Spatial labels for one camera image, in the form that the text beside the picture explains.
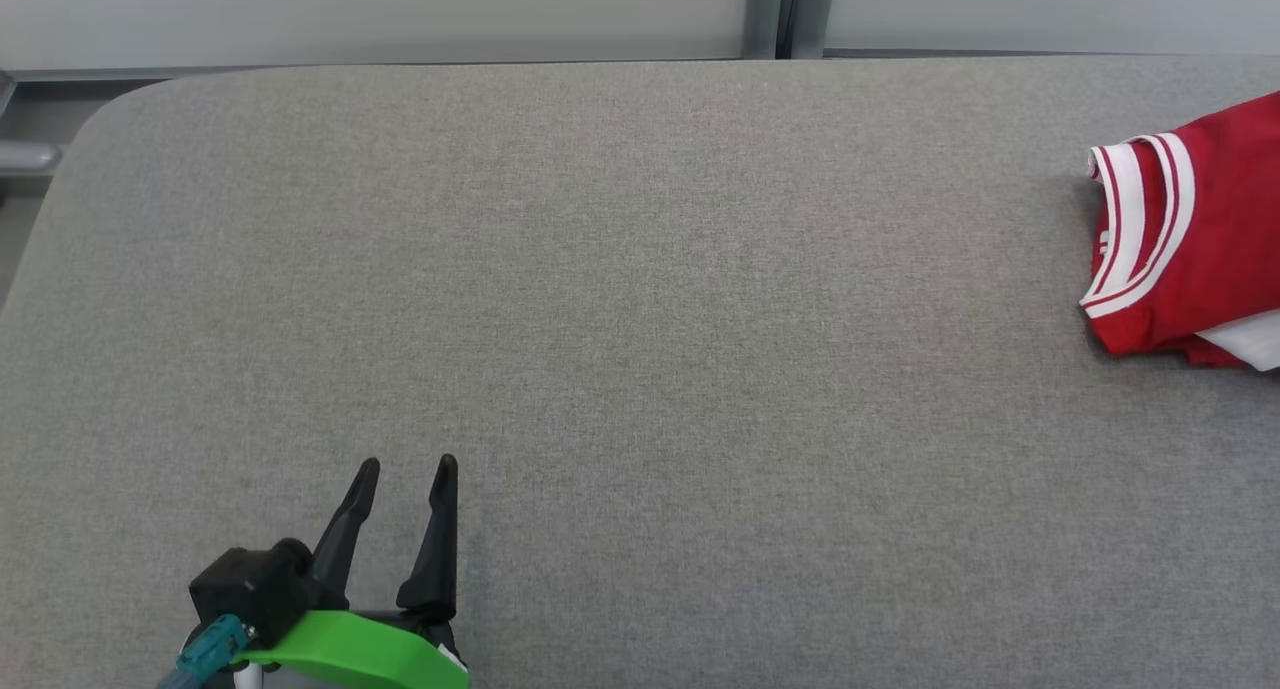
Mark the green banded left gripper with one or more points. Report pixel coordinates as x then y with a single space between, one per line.
370 654

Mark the red white basketball jersey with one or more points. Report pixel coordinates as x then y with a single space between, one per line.
1220 229

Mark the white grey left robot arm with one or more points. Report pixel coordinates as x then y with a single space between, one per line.
247 677

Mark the grey metal frame leg left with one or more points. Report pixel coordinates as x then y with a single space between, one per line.
25 156

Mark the grey metal frame post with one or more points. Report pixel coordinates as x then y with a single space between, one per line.
812 14
765 14

